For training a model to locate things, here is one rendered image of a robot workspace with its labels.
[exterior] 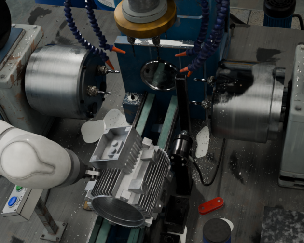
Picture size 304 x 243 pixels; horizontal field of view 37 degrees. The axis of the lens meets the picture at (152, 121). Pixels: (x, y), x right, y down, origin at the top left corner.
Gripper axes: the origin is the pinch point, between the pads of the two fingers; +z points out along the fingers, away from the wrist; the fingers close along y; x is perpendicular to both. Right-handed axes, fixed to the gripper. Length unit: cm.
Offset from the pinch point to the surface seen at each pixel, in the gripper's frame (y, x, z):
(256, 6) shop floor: -25, -144, 210
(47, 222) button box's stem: 18.2, 16.8, 15.5
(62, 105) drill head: 21.2, -20.3, 16.9
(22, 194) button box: 18.8, 8.5, -1.9
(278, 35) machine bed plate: -43, -72, 76
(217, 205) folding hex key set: -31.3, 3.4, 31.1
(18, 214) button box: 17.7, 13.8, -4.1
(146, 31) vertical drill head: -8.7, -40.4, -2.5
